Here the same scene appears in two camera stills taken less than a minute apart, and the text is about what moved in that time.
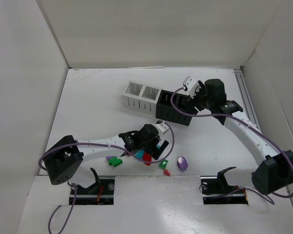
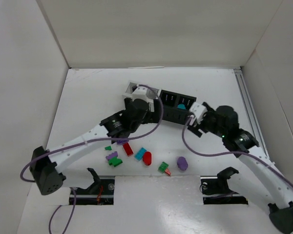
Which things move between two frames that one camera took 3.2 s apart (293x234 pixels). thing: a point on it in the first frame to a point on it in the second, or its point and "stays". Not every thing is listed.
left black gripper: (155, 145) to (153, 114)
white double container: (141, 97) stays
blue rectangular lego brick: (140, 154) stays
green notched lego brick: (115, 161) stays
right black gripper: (195, 102) to (198, 129)
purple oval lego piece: (182, 163) stays
